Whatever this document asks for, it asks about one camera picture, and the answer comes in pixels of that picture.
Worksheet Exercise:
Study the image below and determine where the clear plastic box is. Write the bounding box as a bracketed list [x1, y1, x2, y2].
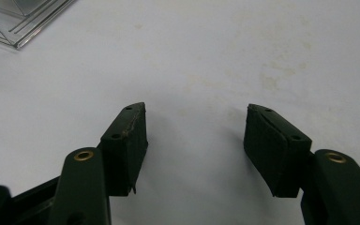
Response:
[0, 0, 78, 50]

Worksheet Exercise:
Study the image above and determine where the white table mat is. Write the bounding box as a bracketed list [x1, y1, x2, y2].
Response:
[0, 0, 360, 225]

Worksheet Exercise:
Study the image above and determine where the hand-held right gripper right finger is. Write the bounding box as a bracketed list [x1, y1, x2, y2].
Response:
[243, 103, 313, 199]

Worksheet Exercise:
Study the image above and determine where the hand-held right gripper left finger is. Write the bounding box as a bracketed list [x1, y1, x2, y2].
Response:
[99, 101, 149, 197]

